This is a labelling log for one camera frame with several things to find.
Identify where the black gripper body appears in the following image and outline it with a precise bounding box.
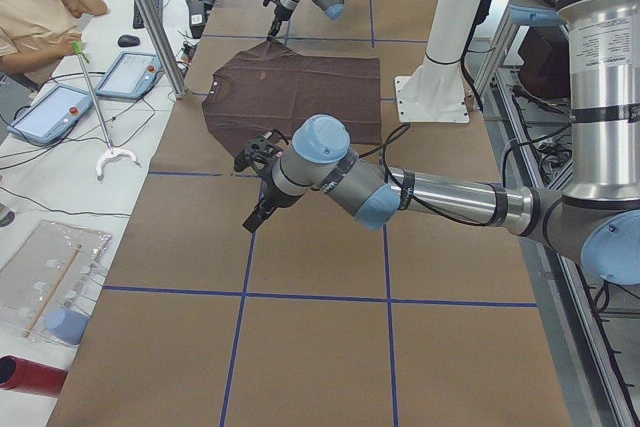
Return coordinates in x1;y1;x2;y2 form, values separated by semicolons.
273;0;293;25
259;166;300;212

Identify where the brown t-shirt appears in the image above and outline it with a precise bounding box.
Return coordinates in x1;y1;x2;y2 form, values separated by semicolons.
202;41;381;156

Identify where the black box white label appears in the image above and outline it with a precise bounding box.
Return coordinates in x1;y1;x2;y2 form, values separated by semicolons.
187;0;207;39

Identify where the black keyboard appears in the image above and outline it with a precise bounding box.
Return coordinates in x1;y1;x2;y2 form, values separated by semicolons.
132;0;165;30

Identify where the black computer mouse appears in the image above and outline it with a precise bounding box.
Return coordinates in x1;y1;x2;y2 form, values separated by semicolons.
117;34;141;48

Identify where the far blue teach pendant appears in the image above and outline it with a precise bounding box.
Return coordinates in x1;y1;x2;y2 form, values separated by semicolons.
95;51;162;100

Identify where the blue teach pendant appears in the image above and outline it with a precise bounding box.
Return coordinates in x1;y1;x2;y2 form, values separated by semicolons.
95;51;162;100
7;85;93;145

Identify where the silver reacher grabber tool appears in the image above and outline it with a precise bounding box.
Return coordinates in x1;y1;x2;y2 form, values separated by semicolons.
71;40;141;182

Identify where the wooden dowel stick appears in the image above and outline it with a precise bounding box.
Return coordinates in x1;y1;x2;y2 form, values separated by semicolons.
21;244;82;338

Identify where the plastic bagged cardboard sheet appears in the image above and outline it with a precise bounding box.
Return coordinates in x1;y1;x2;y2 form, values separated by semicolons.
1;221;112;346

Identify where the light blue cup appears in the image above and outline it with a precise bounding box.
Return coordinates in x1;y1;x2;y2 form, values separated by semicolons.
44;308;89;346

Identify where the near blue teach pendant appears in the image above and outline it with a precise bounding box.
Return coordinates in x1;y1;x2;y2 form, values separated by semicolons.
7;85;93;145

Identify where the seated person beige shirt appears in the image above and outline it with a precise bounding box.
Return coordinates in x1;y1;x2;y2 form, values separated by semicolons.
1;0;109;89

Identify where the red cylinder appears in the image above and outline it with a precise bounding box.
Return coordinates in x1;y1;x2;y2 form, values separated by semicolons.
1;355;68;397

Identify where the aluminium frame post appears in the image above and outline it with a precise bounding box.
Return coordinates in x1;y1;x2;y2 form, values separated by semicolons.
134;0;187;99

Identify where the white pedestal column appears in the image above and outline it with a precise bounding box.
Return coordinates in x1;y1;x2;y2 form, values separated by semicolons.
395;0;482;124

